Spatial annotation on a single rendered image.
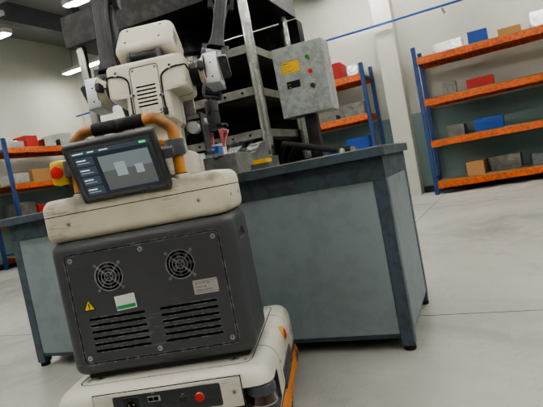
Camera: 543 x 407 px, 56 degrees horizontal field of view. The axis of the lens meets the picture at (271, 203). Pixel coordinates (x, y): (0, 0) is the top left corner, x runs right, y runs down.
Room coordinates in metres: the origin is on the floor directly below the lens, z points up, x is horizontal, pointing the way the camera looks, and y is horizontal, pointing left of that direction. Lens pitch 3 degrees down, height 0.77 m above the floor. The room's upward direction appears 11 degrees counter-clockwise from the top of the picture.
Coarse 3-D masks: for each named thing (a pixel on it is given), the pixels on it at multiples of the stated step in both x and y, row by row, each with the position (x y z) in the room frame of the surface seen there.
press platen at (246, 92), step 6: (240, 90) 3.03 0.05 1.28; (246, 90) 3.02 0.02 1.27; (252, 90) 3.00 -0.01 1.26; (264, 90) 3.12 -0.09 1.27; (270, 90) 3.20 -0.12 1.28; (276, 90) 3.31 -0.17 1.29; (222, 96) 3.08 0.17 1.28; (228, 96) 3.06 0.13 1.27; (234, 96) 3.05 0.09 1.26; (240, 96) 3.03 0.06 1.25; (246, 96) 3.02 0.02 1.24; (270, 96) 3.19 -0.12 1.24; (276, 96) 3.29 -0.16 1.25; (198, 102) 3.14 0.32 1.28; (222, 102) 3.08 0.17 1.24; (228, 102) 3.09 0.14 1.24; (198, 108) 3.14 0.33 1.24
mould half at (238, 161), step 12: (252, 144) 2.47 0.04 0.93; (264, 144) 2.50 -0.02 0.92; (228, 156) 2.19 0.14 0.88; (240, 156) 2.22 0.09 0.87; (252, 156) 2.34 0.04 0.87; (264, 156) 2.47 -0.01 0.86; (276, 156) 2.62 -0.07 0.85; (204, 168) 2.24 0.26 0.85; (216, 168) 2.22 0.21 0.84; (228, 168) 2.19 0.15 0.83; (240, 168) 2.20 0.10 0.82
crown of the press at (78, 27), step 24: (120, 0) 3.17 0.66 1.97; (144, 0) 3.11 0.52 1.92; (168, 0) 3.05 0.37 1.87; (192, 0) 2.99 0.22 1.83; (264, 0) 3.15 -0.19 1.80; (288, 0) 3.55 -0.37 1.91; (72, 24) 3.32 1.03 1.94; (120, 24) 3.19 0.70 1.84; (144, 24) 3.18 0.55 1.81; (192, 24) 3.35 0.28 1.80; (240, 24) 3.54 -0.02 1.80; (264, 24) 3.65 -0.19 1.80; (72, 48) 3.38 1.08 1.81; (96, 48) 3.47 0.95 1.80; (192, 48) 3.39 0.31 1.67
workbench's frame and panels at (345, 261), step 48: (288, 192) 2.08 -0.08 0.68; (336, 192) 2.01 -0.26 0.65; (384, 192) 1.93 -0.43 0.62; (48, 240) 2.58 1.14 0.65; (288, 240) 2.09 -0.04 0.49; (336, 240) 2.02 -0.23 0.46; (384, 240) 1.95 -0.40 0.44; (48, 288) 2.61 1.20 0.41; (288, 288) 2.11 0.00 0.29; (336, 288) 2.03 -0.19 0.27; (384, 288) 1.96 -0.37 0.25; (48, 336) 2.63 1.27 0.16; (336, 336) 2.05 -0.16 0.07; (384, 336) 1.98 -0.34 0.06
